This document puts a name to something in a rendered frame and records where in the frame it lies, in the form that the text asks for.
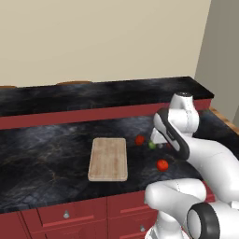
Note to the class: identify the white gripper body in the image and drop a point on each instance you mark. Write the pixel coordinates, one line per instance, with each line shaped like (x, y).
(156, 135)

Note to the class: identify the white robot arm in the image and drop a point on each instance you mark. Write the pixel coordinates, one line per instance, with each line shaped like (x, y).
(214, 161)

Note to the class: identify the green avocado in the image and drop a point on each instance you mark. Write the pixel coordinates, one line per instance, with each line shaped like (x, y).
(151, 144)

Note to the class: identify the red onion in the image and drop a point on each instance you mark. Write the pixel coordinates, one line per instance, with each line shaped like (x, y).
(168, 145)

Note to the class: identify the red bell pepper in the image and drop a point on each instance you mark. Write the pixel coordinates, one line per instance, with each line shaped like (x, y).
(139, 140)

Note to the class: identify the red tomato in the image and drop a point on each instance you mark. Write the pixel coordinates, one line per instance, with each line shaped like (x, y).
(162, 165)

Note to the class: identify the light wooden cutting board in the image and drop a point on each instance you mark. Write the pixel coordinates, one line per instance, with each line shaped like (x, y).
(108, 159)

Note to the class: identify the red drawer front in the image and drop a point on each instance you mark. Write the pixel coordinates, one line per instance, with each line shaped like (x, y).
(130, 225)
(74, 213)
(126, 203)
(77, 234)

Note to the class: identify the red raised counter panel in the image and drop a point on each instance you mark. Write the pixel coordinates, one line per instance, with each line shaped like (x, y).
(77, 115)

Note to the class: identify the silver drawer knob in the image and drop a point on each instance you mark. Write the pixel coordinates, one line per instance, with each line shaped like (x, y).
(142, 228)
(66, 214)

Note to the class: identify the brown wooden stool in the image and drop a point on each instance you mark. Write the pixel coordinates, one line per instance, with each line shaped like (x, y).
(73, 82)
(7, 87)

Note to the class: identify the red cupboard door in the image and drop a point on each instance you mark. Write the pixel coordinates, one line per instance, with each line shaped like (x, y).
(11, 226)

